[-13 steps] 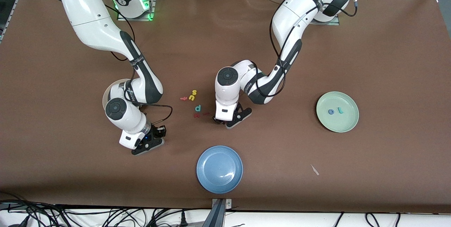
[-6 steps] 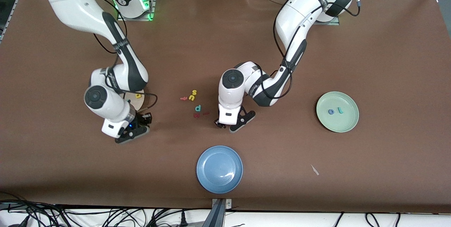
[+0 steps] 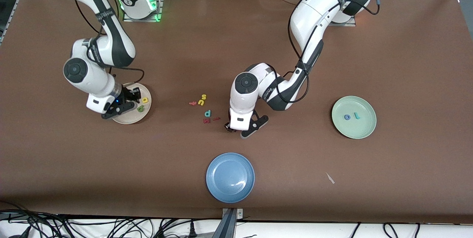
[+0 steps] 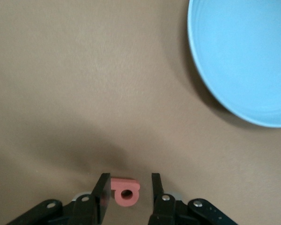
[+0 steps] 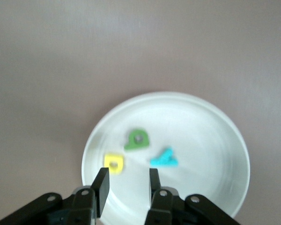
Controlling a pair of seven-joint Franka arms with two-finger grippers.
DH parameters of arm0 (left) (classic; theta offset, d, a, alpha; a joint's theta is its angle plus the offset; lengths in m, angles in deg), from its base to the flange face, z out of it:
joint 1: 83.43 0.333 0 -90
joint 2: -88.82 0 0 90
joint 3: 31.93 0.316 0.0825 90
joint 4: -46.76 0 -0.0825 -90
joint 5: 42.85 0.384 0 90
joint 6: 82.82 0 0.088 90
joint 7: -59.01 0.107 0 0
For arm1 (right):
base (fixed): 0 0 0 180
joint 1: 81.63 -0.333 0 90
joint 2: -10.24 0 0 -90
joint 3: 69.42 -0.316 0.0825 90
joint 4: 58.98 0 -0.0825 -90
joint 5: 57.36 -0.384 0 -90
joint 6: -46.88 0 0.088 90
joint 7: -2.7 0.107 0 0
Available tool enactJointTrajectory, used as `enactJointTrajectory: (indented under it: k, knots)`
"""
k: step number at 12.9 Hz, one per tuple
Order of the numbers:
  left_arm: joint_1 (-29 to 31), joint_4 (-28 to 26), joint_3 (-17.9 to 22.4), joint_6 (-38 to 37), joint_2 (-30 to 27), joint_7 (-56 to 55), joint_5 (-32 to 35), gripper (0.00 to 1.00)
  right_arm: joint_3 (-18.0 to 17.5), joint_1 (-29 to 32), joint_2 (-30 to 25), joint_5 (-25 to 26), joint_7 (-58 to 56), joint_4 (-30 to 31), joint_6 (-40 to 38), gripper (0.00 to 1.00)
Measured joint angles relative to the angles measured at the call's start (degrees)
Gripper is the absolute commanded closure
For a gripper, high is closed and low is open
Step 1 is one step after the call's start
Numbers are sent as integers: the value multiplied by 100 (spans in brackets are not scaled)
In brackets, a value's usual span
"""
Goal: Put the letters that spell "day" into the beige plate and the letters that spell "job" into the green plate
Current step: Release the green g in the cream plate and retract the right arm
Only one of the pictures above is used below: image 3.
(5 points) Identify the light brown round plate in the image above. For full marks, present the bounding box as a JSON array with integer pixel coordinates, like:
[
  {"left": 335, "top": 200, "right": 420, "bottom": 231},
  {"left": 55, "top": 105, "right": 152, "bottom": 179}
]
[{"left": 112, "top": 82, "right": 152, "bottom": 125}]

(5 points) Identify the pale green round plate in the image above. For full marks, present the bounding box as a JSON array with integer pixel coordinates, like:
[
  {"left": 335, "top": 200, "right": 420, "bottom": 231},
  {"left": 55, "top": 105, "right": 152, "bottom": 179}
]
[{"left": 331, "top": 96, "right": 377, "bottom": 139}]

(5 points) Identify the grey metal camera mount post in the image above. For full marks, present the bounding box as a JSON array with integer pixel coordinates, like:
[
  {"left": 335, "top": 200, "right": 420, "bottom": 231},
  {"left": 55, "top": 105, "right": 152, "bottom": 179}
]
[{"left": 212, "top": 208, "right": 244, "bottom": 238}]

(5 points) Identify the blue round plate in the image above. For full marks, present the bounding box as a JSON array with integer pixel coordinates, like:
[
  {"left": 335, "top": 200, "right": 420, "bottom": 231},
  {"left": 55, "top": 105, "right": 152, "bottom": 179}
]
[{"left": 206, "top": 152, "right": 255, "bottom": 204}]

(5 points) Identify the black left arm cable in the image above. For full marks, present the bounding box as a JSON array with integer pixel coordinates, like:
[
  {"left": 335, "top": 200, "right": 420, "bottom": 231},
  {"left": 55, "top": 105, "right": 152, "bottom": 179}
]
[{"left": 272, "top": 0, "right": 381, "bottom": 105}]

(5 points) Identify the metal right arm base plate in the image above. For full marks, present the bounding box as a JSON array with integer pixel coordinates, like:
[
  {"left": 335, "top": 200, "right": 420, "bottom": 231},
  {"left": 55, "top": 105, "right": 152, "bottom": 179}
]
[{"left": 123, "top": 0, "right": 163, "bottom": 23}]

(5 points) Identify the brown paper table cover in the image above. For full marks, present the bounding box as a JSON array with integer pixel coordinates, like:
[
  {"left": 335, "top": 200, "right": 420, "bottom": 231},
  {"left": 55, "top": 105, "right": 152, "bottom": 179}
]
[{"left": 0, "top": 0, "right": 473, "bottom": 224}]

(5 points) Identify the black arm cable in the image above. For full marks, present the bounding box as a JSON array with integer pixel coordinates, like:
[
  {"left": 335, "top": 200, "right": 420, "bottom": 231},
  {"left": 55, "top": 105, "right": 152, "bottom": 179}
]
[
  {"left": 75, "top": 0, "right": 144, "bottom": 88},
  {"left": 272, "top": 0, "right": 381, "bottom": 105}
]

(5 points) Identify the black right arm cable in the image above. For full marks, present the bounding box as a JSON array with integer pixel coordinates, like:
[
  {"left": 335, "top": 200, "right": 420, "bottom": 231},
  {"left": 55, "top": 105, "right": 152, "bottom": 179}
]
[{"left": 75, "top": 0, "right": 144, "bottom": 88}]

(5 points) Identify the black cable tangle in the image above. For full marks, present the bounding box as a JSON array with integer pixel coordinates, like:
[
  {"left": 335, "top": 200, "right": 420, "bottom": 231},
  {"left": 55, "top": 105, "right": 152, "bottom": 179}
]
[{"left": 0, "top": 200, "right": 80, "bottom": 238}]

